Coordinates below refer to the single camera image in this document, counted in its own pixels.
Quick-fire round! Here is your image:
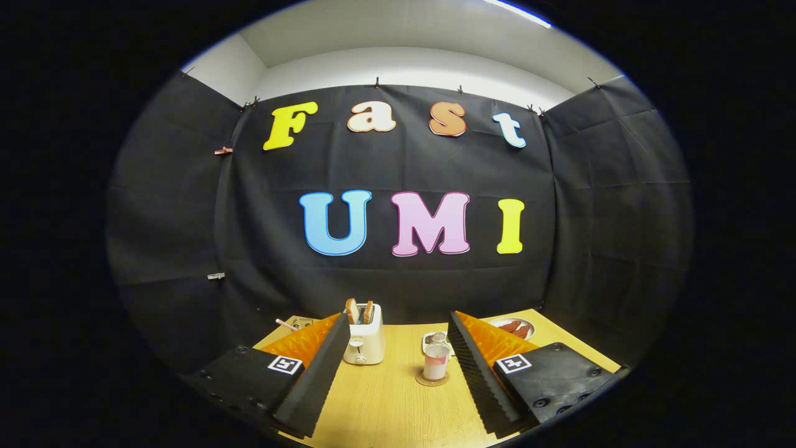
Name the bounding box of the white toaster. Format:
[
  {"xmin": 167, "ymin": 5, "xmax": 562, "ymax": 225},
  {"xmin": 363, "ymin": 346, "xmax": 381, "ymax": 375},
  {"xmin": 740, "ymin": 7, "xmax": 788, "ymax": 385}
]
[{"xmin": 343, "ymin": 303, "xmax": 386, "ymax": 366}]

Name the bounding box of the round white plate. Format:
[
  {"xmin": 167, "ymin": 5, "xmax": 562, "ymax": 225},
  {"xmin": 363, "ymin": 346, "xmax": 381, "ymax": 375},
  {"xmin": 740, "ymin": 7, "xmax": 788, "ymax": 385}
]
[{"xmin": 487, "ymin": 317, "xmax": 535, "ymax": 340}]

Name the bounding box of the small white seed dish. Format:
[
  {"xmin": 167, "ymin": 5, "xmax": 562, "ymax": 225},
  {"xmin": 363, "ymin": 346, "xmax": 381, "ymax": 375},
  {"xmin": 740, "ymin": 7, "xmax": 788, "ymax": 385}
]
[{"xmin": 422, "ymin": 332, "xmax": 455, "ymax": 357}]

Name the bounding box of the clear juice bottle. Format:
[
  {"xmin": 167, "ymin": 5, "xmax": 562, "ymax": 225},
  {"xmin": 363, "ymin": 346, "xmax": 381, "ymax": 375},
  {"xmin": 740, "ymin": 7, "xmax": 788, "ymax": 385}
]
[{"xmin": 423, "ymin": 332, "xmax": 451, "ymax": 381}]

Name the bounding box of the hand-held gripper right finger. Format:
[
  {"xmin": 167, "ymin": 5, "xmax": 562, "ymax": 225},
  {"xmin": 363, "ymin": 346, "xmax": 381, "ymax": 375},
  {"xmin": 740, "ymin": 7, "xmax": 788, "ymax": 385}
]
[{"xmin": 447, "ymin": 311, "xmax": 630, "ymax": 437}]

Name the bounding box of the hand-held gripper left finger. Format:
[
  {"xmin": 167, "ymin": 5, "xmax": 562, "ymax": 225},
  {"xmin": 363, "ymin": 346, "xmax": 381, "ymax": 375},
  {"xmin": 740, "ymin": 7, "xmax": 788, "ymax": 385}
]
[{"xmin": 183, "ymin": 312, "xmax": 353, "ymax": 439}]

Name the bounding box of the wooden table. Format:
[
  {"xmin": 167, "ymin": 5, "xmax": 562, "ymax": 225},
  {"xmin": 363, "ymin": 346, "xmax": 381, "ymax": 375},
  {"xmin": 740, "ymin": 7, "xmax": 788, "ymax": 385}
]
[{"xmin": 252, "ymin": 309, "xmax": 622, "ymax": 448}]

